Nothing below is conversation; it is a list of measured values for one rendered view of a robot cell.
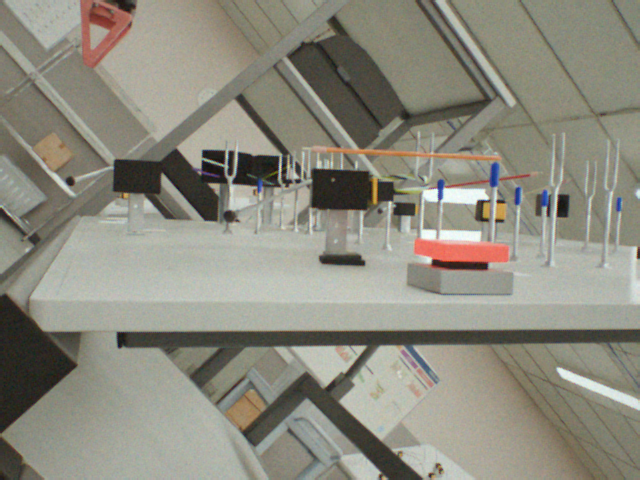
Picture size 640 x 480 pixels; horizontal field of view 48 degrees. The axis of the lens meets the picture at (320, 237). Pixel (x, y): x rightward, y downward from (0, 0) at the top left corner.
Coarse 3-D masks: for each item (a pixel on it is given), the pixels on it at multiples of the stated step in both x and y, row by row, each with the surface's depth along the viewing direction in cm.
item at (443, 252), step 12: (420, 240) 51; (432, 240) 50; (444, 240) 51; (456, 240) 52; (468, 240) 53; (420, 252) 51; (432, 252) 49; (444, 252) 48; (456, 252) 48; (468, 252) 48; (480, 252) 48; (492, 252) 49; (504, 252) 49; (432, 264) 52; (444, 264) 50; (456, 264) 49; (468, 264) 49; (480, 264) 50
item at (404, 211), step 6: (396, 204) 148; (402, 204) 147; (408, 204) 148; (414, 204) 148; (378, 210) 147; (384, 210) 148; (396, 210) 148; (402, 210) 147; (408, 210) 148; (414, 210) 148; (402, 216) 148; (408, 216) 148; (402, 222) 148; (408, 222) 148; (402, 228) 148; (408, 228) 149
